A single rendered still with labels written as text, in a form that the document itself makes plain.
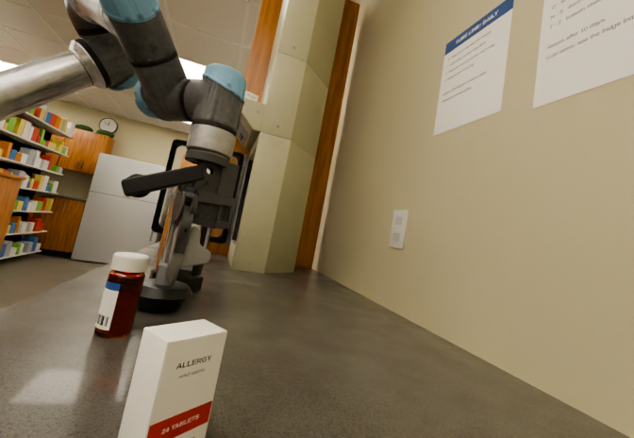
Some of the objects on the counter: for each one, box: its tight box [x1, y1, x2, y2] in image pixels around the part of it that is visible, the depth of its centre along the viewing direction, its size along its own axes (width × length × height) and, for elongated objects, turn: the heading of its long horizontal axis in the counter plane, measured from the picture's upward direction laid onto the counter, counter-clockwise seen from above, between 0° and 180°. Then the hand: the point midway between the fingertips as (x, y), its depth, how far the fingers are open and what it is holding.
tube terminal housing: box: [227, 52, 328, 274], centre depth 123 cm, size 25×32×77 cm
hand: (167, 273), depth 49 cm, fingers closed on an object, 3 cm apart
